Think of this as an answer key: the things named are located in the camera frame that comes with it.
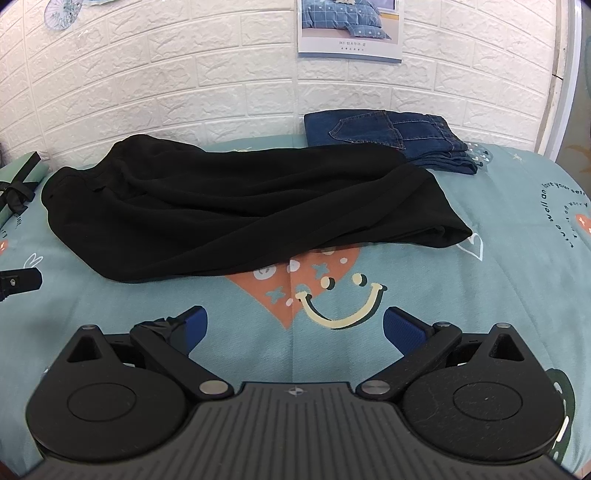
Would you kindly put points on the white door frame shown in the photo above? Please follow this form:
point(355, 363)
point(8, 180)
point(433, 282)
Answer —
point(564, 78)

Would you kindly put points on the folded dark blue jeans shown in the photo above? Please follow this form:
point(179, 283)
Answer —
point(425, 140)

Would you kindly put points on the bedding poster on wall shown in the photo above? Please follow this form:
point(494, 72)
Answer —
point(355, 29)

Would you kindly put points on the black pants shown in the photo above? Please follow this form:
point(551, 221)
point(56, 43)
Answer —
point(154, 209)

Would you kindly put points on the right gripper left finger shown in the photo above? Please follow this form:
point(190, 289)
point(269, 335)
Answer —
point(165, 345)

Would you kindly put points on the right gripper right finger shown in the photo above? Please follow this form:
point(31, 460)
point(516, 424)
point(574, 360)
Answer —
point(424, 348)

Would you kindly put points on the teal patterned bed sheet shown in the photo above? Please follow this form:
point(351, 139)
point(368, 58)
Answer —
point(320, 316)

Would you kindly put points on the green box with black ribbon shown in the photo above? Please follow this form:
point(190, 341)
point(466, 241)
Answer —
point(19, 182)

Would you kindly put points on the paper fan wall decoration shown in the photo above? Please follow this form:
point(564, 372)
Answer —
point(59, 15)

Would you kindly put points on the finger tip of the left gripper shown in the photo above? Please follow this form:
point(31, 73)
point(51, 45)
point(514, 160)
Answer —
point(19, 281)

